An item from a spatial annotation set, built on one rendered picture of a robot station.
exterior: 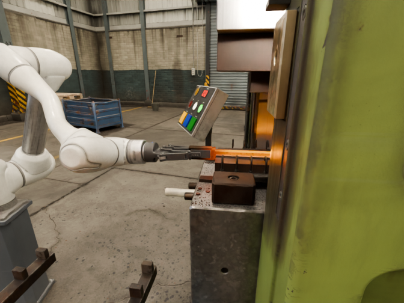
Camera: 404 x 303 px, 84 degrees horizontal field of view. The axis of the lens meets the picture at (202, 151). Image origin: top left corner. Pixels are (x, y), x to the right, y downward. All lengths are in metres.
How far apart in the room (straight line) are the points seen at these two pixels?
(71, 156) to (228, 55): 0.51
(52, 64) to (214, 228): 0.97
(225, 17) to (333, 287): 0.58
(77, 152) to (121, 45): 10.00
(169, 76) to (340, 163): 9.30
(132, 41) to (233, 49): 9.72
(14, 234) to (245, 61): 1.36
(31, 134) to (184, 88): 8.16
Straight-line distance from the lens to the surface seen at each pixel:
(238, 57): 0.67
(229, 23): 0.63
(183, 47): 9.32
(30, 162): 1.49
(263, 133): 0.97
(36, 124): 1.38
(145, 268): 0.45
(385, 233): 0.39
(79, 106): 5.95
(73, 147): 0.69
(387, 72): 0.31
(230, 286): 0.81
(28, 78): 1.08
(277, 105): 0.42
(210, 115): 1.18
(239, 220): 0.65
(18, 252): 1.59
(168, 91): 9.56
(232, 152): 0.77
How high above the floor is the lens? 1.26
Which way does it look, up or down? 19 degrees down
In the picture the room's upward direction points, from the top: straight up
